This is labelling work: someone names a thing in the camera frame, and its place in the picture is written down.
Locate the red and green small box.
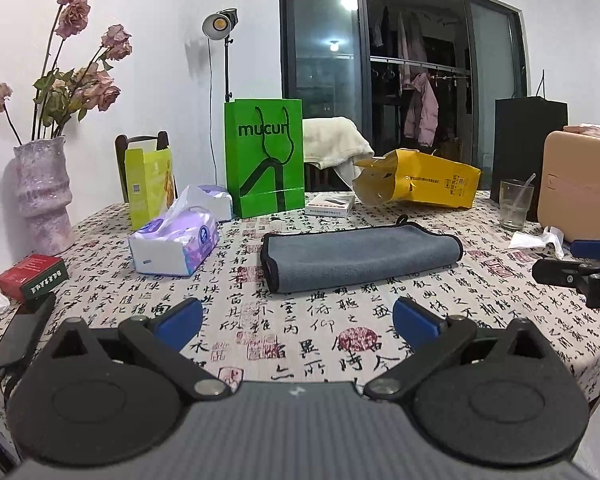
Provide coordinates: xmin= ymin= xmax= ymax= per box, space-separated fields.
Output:
xmin=0 ymin=254 xmax=69 ymax=302

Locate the purple tissue pack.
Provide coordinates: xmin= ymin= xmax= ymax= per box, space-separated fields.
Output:
xmin=128 ymin=186 xmax=220 ymax=278

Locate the studio lamp on stand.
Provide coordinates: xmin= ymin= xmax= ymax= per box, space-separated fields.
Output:
xmin=201 ymin=6 xmax=240 ymax=187

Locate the yellow-green carton box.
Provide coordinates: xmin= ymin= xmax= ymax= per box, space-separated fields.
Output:
xmin=125 ymin=148 xmax=176 ymax=230

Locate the pink beige case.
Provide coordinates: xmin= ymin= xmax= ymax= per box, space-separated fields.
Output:
xmin=538 ymin=124 xmax=600 ymax=242

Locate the green mucun paper bag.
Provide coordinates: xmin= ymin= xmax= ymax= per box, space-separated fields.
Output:
xmin=224 ymin=99 xmax=304 ymax=219

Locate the clear drinking glass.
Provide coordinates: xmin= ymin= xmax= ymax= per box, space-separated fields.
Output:
xmin=498 ymin=179 xmax=534 ymax=231

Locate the crumpled white paper tissue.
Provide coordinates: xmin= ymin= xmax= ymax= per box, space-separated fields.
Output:
xmin=508 ymin=226 xmax=565 ymax=260

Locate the black phone on table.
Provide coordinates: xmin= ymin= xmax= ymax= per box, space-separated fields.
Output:
xmin=0 ymin=292 xmax=56 ymax=374

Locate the white flat product box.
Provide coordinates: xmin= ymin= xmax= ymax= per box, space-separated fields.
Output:
xmin=304 ymin=192 xmax=355 ymax=218

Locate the cream blanket on chair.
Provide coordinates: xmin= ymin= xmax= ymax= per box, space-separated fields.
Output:
xmin=302 ymin=117 xmax=375 ymax=188

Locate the dark sliding glass door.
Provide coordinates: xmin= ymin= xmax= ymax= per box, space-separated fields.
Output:
xmin=280 ymin=0 xmax=527 ymax=188

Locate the yellow paper mailer bag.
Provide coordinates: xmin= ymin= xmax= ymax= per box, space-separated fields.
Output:
xmin=352 ymin=148 xmax=481 ymax=209

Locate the calligraphy print tablecloth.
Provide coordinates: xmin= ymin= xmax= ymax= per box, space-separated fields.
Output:
xmin=0 ymin=188 xmax=600 ymax=466

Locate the metal clothes rail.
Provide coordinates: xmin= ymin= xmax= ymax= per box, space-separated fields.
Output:
xmin=370 ymin=55 xmax=470 ymax=76

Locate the black speaker box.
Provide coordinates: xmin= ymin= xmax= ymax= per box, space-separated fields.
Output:
xmin=490 ymin=96 xmax=568 ymax=222

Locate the small white-purple tissue pack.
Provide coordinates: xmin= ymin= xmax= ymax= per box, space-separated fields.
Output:
xmin=194 ymin=184 xmax=234 ymax=222

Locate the pink textured ceramic vase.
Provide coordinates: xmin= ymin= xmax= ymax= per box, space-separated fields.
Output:
xmin=14 ymin=136 xmax=74 ymax=256

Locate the purple and grey microfiber towel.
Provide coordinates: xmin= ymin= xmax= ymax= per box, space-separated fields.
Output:
xmin=260 ymin=216 xmax=464 ymax=294

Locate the dried pink roses bouquet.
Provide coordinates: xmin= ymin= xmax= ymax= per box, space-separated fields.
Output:
xmin=0 ymin=0 xmax=134 ymax=146

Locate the dark wooden chair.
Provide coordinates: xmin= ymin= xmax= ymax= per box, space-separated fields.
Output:
xmin=114 ymin=130 xmax=170 ymax=203

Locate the pink jacket on rack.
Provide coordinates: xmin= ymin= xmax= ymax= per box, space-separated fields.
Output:
xmin=403 ymin=73 xmax=438 ymax=148

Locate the glass straw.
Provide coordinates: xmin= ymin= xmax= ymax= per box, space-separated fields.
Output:
xmin=512 ymin=172 xmax=536 ymax=210

